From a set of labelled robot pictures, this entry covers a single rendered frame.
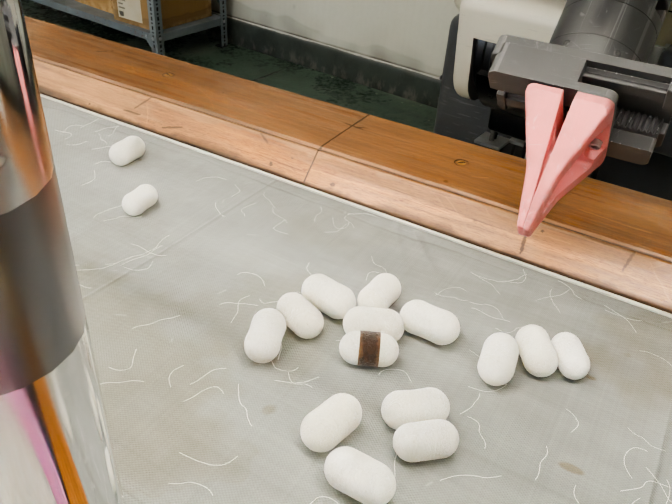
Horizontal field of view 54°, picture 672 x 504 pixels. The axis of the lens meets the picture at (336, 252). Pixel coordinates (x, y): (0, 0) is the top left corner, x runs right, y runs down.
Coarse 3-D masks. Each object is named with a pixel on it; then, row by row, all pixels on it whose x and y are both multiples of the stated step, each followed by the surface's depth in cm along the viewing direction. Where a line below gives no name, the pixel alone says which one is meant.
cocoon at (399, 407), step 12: (396, 396) 33; (408, 396) 33; (420, 396) 33; (432, 396) 33; (444, 396) 34; (384, 408) 33; (396, 408) 33; (408, 408) 33; (420, 408) 33; (432, 408) 33; (444, 408) 33; (384, 420) 33; (396, 420) 33; (408, 420) 33; (420, 420) 33
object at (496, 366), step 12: (492, 336) 38; (504, 336) 37; (492, 348) 37; (504, 348) 36; (516, 348) 37; (480, 360) 36; (492, 360) 36; (504, 360) 36; (516, 360) 37; (480, 372) 36; (492, 372) 36; (504, 372) 36; (492, 384) 36
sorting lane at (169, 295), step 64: (64, 128) 60; (128, 128) 61; (64, 192) 51; (128, 192) 52; (192, 192) 52; (256, 192) 53; (320, 192) 53; (128, 256) 45; (192, 256) 45; (256, 256) 46; (320, 256) 46; (384, 256) 47; (448, 256) 47; (128, 320) 40; (192, 320) 40; (512, 320) 42; (576, 320) 42; (640, 320) 42; (128, 384) 35; (192, 384) 36; (256, 384) 36; (320, 384) 36; (384, 384) 36; (448, 384) 37; (512, 384) 37; (576, 384) 37; (640, 384) 38; (128, 448) 32; (192, 448) 32; (256, 448) 32; (384, 448) 33; (512, 448) 33; (576, 448) 34; (640, 448) 34
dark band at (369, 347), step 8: (360, 336) 37; (368, 336) 37; (376, 336) 37; (360, 344) 36; (368, 344) 36; (376, 344) 36; (360, 352) 36; (368, 352) 36; (376, 352) 36; (360, 360) 37; (368, 360) 36; (376, 360) 36
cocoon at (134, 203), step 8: (144, 184) 49; (136, 192) 48; (144, 192) 49; (152, 192) 49; (128, 200) 48; (136, 200) 48; (144, 200) 48; (152, 200) 49; (128, 208) 48; (136, 208) 48; (144, 208) 49
